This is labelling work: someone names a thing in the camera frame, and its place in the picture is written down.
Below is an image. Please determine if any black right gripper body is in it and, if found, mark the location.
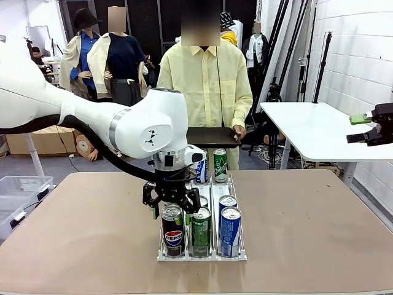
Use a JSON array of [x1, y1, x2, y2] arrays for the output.
[[370, 103, 393, 147]]

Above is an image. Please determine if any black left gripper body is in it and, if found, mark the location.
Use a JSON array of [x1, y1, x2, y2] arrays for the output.
[[153, 167, 189, 198]]

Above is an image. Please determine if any black Pepsi can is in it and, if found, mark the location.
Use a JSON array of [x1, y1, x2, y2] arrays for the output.
[[161, 204, 185, 257]]

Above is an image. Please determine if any black serving tray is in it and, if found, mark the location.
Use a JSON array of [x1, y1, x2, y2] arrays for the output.
[[186, 127, 241, 149]]

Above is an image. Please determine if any person's left forearm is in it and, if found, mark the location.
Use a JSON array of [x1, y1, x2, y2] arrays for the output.
[[230, 88, 254, 128]]

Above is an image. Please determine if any person in yellow shirt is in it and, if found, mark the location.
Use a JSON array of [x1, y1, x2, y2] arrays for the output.
[[156, 0, 254, 171]]

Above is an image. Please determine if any seated person in dark clothes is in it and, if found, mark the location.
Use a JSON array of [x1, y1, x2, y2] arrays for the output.
[[143, 50, 157, 89]]

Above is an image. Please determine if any person in black shirt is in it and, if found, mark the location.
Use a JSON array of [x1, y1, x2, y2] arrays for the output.
[[30, 45, 46, 67]]

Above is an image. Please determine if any person's left hand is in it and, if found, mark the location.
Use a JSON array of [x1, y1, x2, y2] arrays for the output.
[[231, 124, 247, 143]]

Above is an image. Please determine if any blue Pocari Sweat can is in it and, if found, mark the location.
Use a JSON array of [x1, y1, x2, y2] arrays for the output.
[[220, 206, 243, 258], [195, 159, 209, 184], [218, 194, 238, 213]]

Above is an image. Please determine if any green Chilsung cider can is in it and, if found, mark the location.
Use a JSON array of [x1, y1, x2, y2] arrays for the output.
[[213, 149, 228, 184]]

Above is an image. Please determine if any black light stand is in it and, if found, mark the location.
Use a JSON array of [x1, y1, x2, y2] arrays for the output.
[[312, 29, 335, 104]]

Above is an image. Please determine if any brown cardboard spool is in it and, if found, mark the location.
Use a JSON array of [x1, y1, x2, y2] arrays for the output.
[[75, 132, 93, 157]]

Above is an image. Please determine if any brown cardboard box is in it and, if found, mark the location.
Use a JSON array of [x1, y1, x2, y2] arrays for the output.
[[5, 125, 81, 156]]

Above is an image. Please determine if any clear plastic storage bin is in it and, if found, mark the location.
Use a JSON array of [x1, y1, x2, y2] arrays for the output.
[[0, 195, 39, 242], [0, 175, 55, 203]]

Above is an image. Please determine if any mannequin in navy tee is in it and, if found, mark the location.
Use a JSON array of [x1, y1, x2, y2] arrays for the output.
[[87, 6, 150, 108]]

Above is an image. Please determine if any mannequin in yellow hoodie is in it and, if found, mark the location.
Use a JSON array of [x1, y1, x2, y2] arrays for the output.
[[219, 11, 239, 46]]

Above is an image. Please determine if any mannequin in blue shirt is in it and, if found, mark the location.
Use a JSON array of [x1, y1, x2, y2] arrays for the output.
[[59, 8, 104, 102]]

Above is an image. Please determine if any black white bucket hat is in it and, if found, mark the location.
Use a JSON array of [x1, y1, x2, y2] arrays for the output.
[[219, 11, 236, 30]]

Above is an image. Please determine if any black brimmed hat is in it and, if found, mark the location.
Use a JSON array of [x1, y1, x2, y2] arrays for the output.
[[72, 8, 103, 30]]

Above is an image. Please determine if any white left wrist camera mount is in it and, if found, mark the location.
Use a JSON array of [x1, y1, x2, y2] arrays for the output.
[[185, 144, 207, 163]]

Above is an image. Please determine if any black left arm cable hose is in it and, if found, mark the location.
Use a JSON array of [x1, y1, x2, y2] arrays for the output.
[[0, 114, 160, 185]]

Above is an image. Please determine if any white cable coil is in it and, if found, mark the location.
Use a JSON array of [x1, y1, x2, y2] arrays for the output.
[[257, 143, 288, 163]]

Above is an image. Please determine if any thin black cord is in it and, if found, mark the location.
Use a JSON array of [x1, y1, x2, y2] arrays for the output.
[[216, 45, 225, 128]]

